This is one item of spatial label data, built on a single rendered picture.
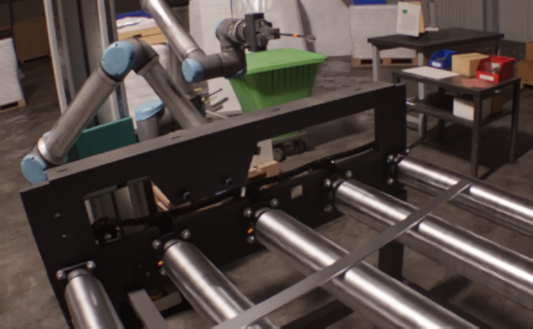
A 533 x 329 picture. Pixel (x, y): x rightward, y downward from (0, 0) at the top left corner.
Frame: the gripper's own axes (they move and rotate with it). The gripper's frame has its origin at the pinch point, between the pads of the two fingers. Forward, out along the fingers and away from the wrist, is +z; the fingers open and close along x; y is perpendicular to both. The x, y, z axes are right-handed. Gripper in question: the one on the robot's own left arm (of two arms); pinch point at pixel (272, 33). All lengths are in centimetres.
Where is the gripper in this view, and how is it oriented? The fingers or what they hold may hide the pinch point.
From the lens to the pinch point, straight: 147.7
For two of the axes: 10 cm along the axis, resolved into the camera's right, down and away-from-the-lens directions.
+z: 5.5, 2.5, -8.0
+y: -8.3, 2.6, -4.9
